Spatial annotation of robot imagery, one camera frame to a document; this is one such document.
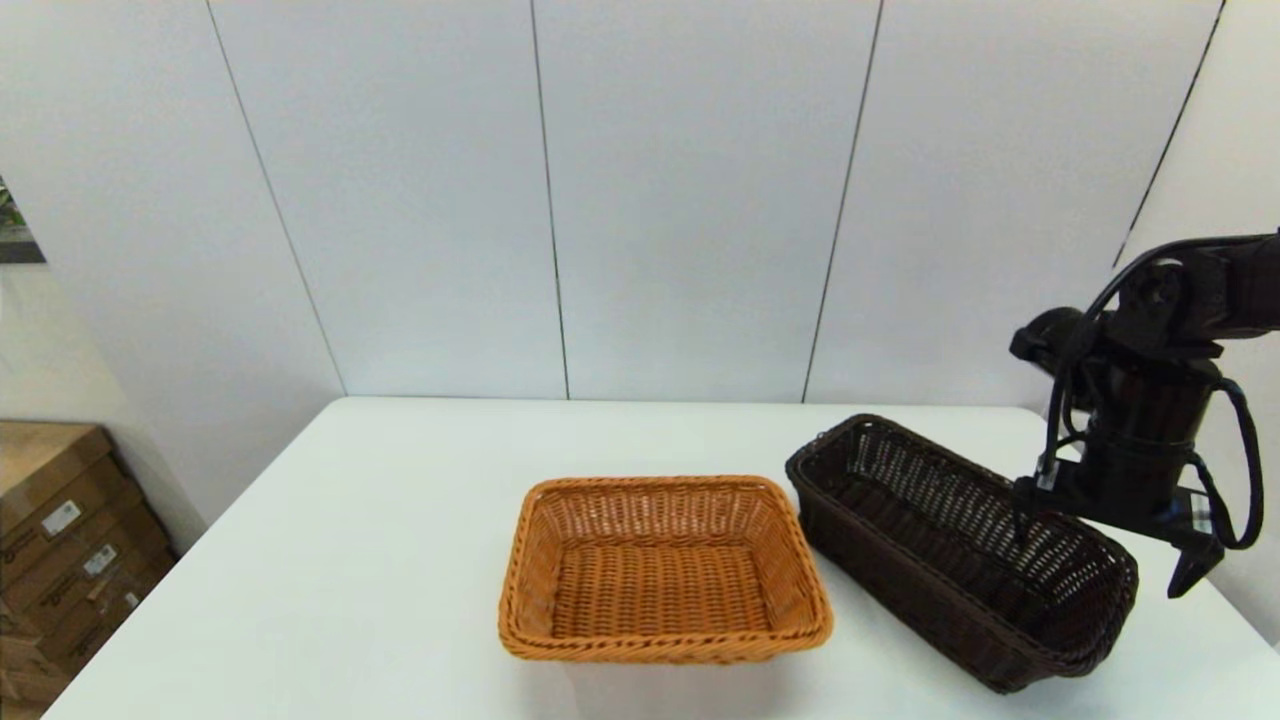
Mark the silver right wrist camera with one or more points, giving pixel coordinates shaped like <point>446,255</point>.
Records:
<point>1047,470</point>

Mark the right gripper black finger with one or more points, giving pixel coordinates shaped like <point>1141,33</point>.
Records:
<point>1022,520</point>
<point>1192,568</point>

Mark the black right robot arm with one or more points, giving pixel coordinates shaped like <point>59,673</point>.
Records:
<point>1240,290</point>

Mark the dark brown wicker basket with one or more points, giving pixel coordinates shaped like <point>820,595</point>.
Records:
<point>900,560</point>

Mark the green plant on dark ledge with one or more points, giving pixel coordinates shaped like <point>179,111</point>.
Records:
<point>15,220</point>

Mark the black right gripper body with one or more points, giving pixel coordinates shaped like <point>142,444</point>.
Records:
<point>1140,480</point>

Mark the orange wicker basket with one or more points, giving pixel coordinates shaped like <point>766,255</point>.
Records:
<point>660,590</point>

